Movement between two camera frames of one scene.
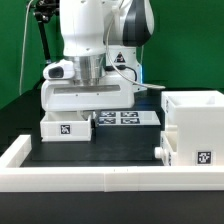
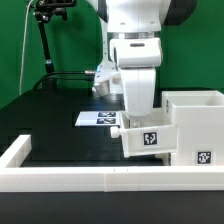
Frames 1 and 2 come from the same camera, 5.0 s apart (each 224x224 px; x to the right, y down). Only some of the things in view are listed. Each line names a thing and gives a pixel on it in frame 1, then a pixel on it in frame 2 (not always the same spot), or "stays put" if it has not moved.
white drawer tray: x=66 y=126 -> x=146 y=135
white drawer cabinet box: x=199 y=118 stays put
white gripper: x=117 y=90 -> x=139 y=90
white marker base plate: x=127 y=118 -> x=99 y=119
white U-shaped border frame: x=101 y=179 stays put
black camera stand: x=44 y=11 stays put
